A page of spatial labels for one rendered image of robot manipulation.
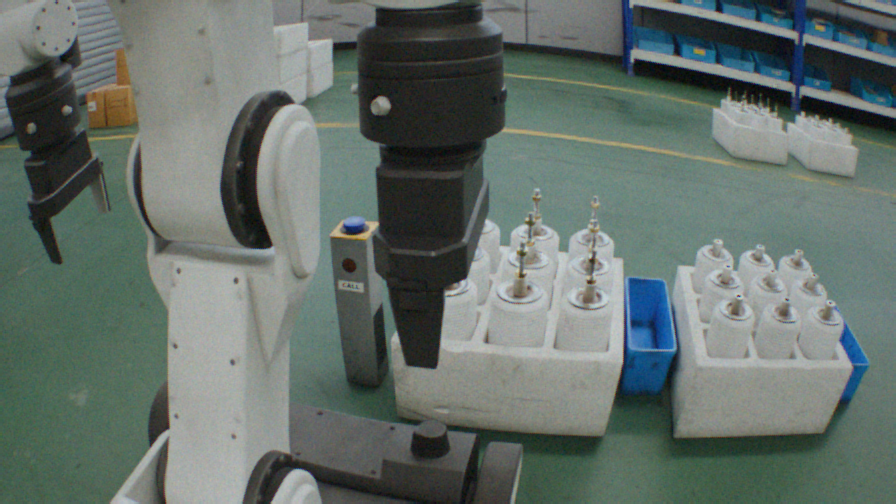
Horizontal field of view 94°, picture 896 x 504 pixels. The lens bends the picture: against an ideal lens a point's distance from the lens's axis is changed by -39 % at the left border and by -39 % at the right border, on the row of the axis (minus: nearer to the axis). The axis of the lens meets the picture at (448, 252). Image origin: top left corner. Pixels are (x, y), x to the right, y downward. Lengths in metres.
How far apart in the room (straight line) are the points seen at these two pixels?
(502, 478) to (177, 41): 0.63
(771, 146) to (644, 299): 1.98
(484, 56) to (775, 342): 0.89
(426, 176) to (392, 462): 0.49
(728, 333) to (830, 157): 2.52
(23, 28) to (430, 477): 0.72
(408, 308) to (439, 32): 0.16
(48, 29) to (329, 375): 0.98
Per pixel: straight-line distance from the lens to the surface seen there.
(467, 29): 0.35
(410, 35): 0.34
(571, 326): 1.04
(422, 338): 0.40
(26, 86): 0.63
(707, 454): 1.16
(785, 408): 1.21
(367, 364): 1.24
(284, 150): 0.50
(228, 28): 0.49
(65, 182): 0.67
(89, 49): 6.76
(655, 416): 1.22
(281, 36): 3.49
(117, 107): 4.54
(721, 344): 1.09
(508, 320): 1.04
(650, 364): 1.21
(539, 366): 1.05
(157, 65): 0.50
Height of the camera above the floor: 0.77
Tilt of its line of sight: 26 degrees down
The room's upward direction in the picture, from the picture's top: straight up
